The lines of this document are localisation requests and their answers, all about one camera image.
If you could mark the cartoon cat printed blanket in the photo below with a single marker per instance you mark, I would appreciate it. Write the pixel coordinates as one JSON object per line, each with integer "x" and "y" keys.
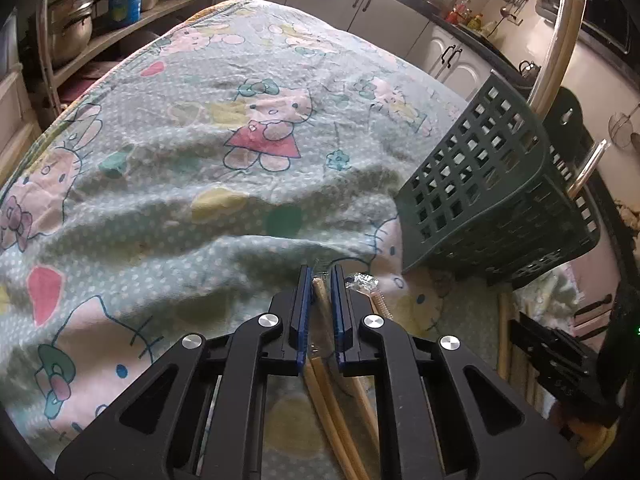
{"x": 200, "y": 185}

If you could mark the white kitchen cabinets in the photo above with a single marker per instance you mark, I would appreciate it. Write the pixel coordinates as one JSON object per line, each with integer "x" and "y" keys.
{"x": 470, "y": 75}

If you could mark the metal frame shelf rack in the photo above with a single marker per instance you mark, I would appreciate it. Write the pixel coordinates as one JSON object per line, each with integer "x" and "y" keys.
{"x": 150, "y": 19}

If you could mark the steel kettle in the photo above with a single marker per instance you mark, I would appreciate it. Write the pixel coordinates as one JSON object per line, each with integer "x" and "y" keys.
{"x": 530, "y": 69}

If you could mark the clear plastic wrapper scrap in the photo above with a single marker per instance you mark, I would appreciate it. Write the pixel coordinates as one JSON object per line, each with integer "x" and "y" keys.
{"x": 360, "y": 281}

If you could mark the black kitchen countertop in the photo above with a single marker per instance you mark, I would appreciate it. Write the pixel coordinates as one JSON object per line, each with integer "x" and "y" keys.
{"x": 480, "y": 42}

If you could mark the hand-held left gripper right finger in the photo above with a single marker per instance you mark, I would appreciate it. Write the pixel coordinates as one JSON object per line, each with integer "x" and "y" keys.
{"x": 340, "y": 310}

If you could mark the hanging utensil rack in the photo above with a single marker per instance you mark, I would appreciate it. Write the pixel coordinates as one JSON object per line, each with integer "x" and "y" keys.
{"x": 515, "y": 0}

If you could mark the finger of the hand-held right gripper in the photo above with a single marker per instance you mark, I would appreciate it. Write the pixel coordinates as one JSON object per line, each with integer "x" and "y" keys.
{"x": 550, "y": 355}

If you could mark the group of condiment bottles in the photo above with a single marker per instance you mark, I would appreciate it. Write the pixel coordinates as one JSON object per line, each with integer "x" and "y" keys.
{"x": 467, "y": 15}

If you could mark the green plastic utensil basket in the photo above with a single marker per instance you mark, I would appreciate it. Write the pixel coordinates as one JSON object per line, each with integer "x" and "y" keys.
{"x": 475, "y": 175}

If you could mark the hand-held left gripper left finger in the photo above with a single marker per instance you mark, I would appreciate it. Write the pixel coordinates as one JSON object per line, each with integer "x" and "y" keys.
{"x": 302, "y": 310}

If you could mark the black range hood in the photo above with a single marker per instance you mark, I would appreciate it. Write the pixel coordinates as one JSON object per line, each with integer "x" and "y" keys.
{"x": 600, "y": 10}

